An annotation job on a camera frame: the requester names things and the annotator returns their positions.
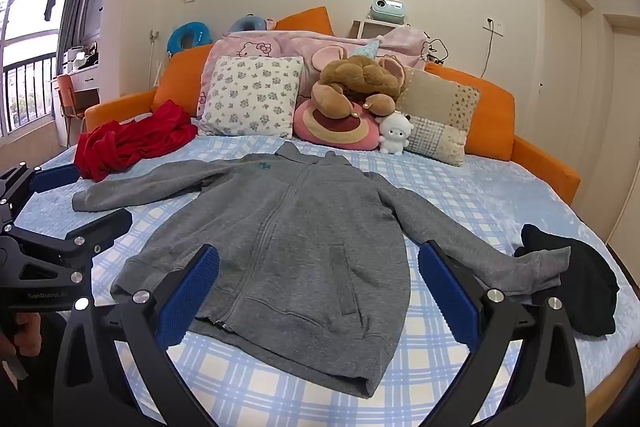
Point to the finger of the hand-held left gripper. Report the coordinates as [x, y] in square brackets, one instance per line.
[55, 179]
[105, 227]

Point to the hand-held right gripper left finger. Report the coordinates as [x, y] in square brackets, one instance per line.
[192, 297]

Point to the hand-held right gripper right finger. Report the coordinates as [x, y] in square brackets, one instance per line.
[445, 292]

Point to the grey zip hoodie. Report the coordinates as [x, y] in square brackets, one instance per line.
[300, 247]

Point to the black garment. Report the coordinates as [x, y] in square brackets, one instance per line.
[585, 287]

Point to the person's left hand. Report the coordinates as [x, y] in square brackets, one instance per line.
[30, 337]

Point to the orange chair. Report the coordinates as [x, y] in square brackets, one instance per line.
[67, 99]

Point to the red garment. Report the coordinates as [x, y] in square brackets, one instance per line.
[130, 142]

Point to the blue plaid bed sheet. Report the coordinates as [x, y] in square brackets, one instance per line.
[425, 382]

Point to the white desk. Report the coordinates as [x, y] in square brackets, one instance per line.
[90, 82]

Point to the balcony window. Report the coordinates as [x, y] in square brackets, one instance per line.
[25, 57]

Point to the light blue quilted mattress pad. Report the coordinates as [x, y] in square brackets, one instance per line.
[550, 202]

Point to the white folding stand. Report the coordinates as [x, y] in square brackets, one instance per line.
[156, 57]

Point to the white plush sheep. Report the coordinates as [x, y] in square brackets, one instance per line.
[395, 137]

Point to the beige patchwork pillow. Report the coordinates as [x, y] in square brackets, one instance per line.
[435, 117]

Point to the blue neck pillow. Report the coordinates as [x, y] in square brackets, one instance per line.
[245, 23]
[175, 39]

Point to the white floral pillow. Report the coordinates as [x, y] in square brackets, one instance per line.
[250, 97]

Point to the pink round cushion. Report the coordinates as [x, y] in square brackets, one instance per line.
[335, 129]

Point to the brown plush toy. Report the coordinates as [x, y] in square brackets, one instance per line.
[360, 77]

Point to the white door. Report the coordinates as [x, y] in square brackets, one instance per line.
[565, 57]
[622, 132]

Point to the pink cartoon quilt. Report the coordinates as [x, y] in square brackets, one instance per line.
[280, 44]

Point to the white shelf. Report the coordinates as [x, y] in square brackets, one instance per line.
[370, 28]

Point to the orange pillow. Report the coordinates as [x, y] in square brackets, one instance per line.
[305, 23]

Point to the mint green projector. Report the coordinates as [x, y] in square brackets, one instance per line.
[387, 9]

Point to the orange upholstered bed frame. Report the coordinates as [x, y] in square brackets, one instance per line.
[495, 117]

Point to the white wall socket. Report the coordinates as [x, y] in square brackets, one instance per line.
[488, 24]

